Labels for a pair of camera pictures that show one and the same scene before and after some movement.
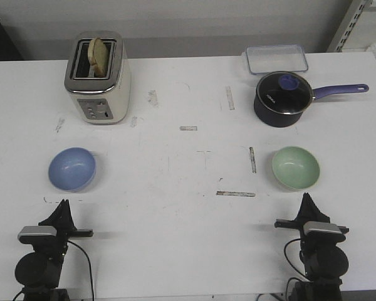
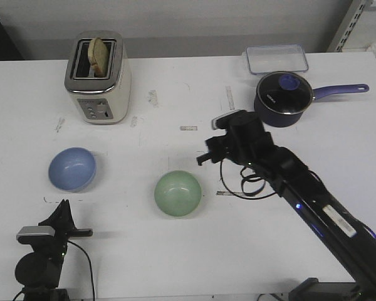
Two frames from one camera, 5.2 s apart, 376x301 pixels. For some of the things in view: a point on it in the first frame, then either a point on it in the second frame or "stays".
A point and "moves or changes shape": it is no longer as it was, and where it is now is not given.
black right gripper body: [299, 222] → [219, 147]
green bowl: [296, 167] moves or changes shape
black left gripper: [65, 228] stays
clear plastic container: [271, 59] stays
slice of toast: [98, 57] stays
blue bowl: [72, 169] stays
